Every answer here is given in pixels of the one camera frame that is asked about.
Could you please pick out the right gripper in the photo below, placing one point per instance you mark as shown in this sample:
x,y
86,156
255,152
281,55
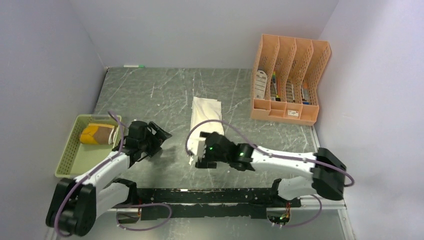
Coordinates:
x,y
205,162

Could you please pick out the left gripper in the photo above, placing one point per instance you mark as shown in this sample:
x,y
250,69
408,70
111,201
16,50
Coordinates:
x,y
158,138

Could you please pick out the white towel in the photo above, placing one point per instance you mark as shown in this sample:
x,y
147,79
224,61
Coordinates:
x,y
204,109

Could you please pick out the yellow brown bear towel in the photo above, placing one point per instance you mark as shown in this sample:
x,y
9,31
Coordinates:
x,y
98,134

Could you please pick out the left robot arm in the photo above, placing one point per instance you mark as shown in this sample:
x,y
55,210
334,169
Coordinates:
x,y
78,202

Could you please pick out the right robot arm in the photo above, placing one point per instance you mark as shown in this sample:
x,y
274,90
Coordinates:
x,y
320,172

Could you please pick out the green plastic basket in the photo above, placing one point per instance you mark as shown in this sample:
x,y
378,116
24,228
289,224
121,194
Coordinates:
x,y
77,158

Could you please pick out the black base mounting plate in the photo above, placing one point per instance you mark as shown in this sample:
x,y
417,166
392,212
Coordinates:
x,y
159,203

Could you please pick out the white green marker pen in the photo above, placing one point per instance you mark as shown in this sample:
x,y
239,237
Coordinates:
x,y
133,66

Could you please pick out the white tag in organizer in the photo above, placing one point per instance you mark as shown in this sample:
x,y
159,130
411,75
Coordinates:
x,y
260,84

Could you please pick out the small white box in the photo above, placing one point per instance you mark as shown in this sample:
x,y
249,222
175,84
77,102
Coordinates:
x,y
293,113

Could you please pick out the orange file organizer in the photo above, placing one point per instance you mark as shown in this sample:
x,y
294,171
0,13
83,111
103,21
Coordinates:
x,y
294,66

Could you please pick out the aluminium frame rails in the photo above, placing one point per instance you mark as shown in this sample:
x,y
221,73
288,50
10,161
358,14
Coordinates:
x,y
78,202

